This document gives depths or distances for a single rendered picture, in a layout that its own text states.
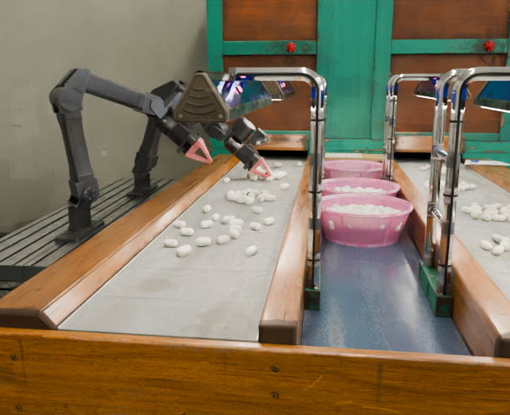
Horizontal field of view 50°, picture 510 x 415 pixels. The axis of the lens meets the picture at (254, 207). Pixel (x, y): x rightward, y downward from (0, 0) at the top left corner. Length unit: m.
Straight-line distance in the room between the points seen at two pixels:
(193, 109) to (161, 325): 0.32
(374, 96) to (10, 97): 2.27
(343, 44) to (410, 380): 1.92
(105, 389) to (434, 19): 2.11
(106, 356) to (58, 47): 2.93
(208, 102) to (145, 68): 2.65
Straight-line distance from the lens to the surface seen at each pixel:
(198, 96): 0.79
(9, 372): 0.93
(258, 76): 1.00
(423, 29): 2.57
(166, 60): 3.40
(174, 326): 0.85
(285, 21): 2.55
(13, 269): 1.44
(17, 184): 3.84
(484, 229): 1.47
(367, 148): 2.54
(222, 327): 0.84
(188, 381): 0.83
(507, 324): 0.87
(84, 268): 1.06
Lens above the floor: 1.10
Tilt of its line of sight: 13 degrees down
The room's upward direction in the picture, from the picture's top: straight up
